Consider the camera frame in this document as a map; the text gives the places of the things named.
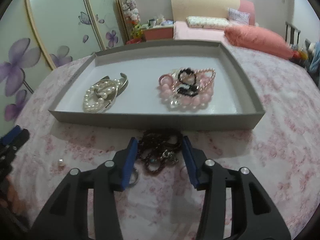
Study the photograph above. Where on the red basin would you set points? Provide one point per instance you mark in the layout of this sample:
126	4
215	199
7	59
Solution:
133	41

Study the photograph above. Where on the wide silver cuff bangle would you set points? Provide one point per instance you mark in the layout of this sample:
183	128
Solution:
124	85

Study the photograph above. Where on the tissue box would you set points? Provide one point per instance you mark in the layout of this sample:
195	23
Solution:
160	20

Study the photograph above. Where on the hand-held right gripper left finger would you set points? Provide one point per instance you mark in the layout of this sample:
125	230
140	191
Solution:
130	165

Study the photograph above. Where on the grey cardboard tray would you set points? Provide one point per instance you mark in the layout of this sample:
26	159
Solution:
140	80

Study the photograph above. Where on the small pink bangle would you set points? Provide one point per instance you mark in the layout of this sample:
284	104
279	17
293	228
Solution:
162	80

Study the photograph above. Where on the salmon pink pillow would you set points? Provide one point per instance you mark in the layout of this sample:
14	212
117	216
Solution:
257	40

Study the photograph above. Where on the pink bed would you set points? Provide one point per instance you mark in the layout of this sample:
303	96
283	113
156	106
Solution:
200	33

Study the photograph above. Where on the pink and white nightstand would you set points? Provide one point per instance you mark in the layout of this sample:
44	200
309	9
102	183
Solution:
158	33

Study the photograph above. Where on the pink floral tablecloth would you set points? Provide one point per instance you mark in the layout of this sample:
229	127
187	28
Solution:
275	142

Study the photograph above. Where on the floral wardrobe sliding doors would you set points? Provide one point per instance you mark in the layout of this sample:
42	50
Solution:
57	22

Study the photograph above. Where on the pile of colourful clutter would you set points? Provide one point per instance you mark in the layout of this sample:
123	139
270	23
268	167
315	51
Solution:
300	52

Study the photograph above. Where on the small floral cushion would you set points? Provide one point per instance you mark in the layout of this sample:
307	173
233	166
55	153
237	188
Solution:
238	16

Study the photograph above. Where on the patterned white pillow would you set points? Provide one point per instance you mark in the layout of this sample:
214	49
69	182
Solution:
207	22

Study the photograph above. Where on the person's left hand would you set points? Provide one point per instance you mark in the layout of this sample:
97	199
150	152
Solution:
15	197

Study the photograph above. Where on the column of plush toys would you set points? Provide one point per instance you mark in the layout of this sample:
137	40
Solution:
131	12

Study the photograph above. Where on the cream and pink headboard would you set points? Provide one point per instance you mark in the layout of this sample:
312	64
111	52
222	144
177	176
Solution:
200	5

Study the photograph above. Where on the blue bathrobe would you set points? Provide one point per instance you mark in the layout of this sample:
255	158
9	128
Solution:
315	60

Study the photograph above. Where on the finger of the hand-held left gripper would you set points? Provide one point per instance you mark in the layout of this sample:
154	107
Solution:
11	133
21	138

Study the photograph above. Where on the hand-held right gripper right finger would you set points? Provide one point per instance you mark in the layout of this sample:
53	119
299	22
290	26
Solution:
190	162

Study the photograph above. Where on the white mug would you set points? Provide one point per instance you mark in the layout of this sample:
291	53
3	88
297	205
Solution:
152	23

